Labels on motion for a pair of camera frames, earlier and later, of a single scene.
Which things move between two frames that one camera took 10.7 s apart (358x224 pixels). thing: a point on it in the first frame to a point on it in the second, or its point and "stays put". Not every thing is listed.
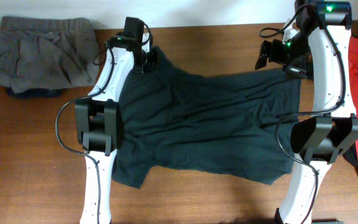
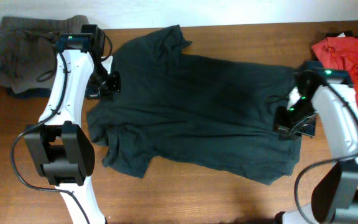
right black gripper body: (293, 55) to (300, 119)
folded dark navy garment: (36, 93) stays put
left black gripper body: (150, 60) to (106, 87)
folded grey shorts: (30, 53) stays put
